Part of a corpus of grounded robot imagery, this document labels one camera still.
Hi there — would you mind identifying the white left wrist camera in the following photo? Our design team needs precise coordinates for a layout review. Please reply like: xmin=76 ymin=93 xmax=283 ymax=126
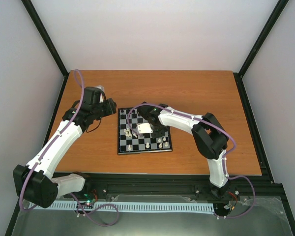
xmin=95 ymin=85 xmax=106 ymax=103

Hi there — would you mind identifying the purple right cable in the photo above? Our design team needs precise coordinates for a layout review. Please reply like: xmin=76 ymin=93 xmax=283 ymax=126
xmin=126 ymin=103 xmax=256 ymax=219

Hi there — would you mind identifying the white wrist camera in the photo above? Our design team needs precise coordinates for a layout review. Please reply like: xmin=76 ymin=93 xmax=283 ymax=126
xmin=95 ymin=85 xmax=106 ymax=103
xmin=137 ymin=122 xmax=153 ymax=134

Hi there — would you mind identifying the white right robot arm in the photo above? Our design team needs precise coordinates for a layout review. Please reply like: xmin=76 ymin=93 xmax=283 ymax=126
xmin=136 ymin=102 xmax=229 ymax=199

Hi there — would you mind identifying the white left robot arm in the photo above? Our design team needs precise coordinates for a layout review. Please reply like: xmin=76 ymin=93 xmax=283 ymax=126
xmin=13 ymin=86 xmax=117 ymax=211

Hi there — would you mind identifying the black and grey chessboard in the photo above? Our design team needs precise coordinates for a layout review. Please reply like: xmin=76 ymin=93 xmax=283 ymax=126
xmin=117 ymin=108 xmax=173 ymax=155

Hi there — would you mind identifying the black aluminium frame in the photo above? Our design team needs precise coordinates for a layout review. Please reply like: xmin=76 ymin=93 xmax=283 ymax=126
xmin=13 ymin=0 xmax=295 ymax=235

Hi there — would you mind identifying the light blue cable duct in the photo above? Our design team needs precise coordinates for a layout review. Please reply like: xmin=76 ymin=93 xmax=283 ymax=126
xmin=49 ymin=201 xmax=215 ymax=213

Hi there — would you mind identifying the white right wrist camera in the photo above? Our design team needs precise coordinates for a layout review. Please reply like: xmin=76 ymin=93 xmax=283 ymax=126
xmin=137 ymin=122 xmax=153 ymax=134

